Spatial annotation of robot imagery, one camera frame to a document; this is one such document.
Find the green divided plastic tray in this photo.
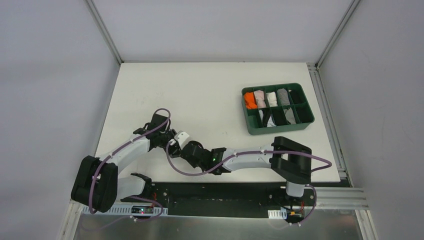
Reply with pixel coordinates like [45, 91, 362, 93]
[241, 83, 315, 135]

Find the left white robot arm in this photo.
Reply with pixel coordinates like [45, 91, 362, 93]
[70, 113, 189, 213]

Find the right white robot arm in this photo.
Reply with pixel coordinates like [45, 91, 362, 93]
[180, 136, 312, 205]

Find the orange rolled underwear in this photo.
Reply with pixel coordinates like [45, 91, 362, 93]
[243, 92, 258, 110]

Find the black white rolled underwear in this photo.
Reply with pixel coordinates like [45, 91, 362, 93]
[258, 108, 276, 128]

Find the pink rolled underwear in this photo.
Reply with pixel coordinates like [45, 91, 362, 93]
[253, 90, 267, 109]

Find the grey striped rolled underwear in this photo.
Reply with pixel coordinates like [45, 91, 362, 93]
[276, 88, 291, 106]

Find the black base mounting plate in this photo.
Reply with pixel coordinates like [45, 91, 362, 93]
[139, 182, 316, 219]

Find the left white cable duct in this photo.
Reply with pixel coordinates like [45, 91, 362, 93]
[96, 203, 168, 217]

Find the white cable duct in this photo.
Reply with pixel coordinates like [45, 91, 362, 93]
[96, 203, 168, 217]
[267, 208, 287, 220]

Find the right white cable duct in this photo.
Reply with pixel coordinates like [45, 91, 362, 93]
[267, 208, 287, 220]

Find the right aluminium rail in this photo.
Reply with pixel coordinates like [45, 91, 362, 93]
[315, 187, 369, 210]

